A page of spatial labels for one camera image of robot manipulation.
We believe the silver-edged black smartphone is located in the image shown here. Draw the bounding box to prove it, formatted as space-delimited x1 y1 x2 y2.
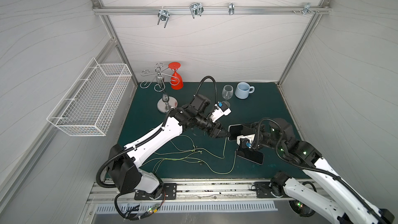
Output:
228 124 244 142

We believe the purple-edged black smartphone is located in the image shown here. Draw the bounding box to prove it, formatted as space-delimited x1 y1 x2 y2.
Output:
237 151 264 166

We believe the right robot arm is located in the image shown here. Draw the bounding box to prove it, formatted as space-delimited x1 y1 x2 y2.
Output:
229 118 395 224

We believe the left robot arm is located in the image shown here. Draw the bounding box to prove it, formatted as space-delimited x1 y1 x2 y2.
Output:
95 91 231 196

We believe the green table mat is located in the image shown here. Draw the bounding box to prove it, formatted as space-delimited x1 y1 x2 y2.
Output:
118 83 306 179

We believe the light blue ceramic mug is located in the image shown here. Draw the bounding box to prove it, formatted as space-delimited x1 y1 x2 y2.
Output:
235 82 255 100

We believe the clear wine glass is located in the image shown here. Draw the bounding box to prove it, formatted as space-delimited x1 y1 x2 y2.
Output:
222 85 233 108

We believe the chrome wine glass rack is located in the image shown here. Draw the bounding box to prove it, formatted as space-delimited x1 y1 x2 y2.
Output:
140 63 178 113

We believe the red plastic wine glass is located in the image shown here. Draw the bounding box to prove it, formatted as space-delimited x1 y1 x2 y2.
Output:
169 62 183 90

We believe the white vent grille strip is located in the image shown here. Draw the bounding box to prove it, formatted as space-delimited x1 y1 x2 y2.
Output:
95 200 278 214

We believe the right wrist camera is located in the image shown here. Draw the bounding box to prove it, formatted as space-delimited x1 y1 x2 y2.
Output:
236 134 256 149

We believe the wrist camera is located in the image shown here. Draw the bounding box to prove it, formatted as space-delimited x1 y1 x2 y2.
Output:
209 101 231 123
236 134 256 149

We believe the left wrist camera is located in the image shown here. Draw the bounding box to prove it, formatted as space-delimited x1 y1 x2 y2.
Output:
209 101 231 123

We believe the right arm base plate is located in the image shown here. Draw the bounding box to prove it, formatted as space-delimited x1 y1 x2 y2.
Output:
253 181 281 199

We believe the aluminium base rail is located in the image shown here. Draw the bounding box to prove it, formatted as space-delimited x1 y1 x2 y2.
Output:
86 178 343 204

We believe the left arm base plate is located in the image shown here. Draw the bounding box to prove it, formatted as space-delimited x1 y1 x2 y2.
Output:
134 183 177 201

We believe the right base cable bundle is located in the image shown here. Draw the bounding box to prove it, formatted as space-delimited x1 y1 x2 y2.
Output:
288 198 315 218

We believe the base cable bundle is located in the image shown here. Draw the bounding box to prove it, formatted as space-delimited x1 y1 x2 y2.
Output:
114 189 167 222
288 198 315 218

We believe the metal clip bracket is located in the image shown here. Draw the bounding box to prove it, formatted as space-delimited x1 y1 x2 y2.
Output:
229 3 235 16

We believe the metal clamp bracket middle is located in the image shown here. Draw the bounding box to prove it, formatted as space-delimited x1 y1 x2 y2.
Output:
189 2 204 18

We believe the metal clamp bracket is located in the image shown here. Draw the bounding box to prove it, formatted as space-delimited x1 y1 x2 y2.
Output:
189 2 204 18
157 9 170 28

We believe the aluminium crossbar rail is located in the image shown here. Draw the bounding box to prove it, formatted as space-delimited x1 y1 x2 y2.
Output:
93 5 332 16

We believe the metal clamp bracket left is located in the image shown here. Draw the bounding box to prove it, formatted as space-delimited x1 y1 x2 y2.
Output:
157 9 170 28

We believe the left base cable bundle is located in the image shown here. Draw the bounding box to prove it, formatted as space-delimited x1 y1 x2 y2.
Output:
114 189 167 222

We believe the white wire basket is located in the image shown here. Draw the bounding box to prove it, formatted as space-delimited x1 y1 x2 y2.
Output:
47 58 132 136

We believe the metal bolt bracket right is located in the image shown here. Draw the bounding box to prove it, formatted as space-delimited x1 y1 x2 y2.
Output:
292 3 320 16

